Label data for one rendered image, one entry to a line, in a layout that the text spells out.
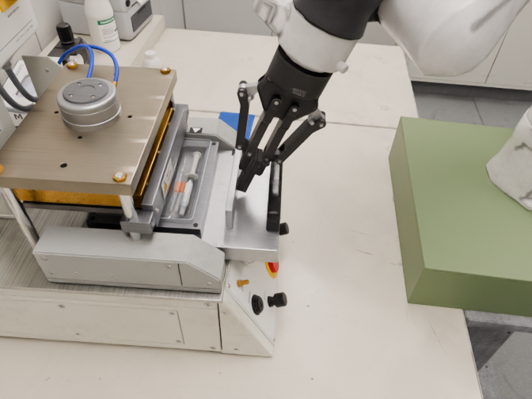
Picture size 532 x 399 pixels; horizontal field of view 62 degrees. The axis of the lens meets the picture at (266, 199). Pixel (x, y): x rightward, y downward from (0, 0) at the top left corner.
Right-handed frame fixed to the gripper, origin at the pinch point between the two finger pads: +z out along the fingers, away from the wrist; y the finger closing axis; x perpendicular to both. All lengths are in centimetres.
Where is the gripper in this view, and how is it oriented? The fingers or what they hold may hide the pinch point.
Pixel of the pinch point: (249, 170)
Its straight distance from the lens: 67.4
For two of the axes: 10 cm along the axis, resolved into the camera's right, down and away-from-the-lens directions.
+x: 0.7, -7.1, 7.0
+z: -3.7, 6.3, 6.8
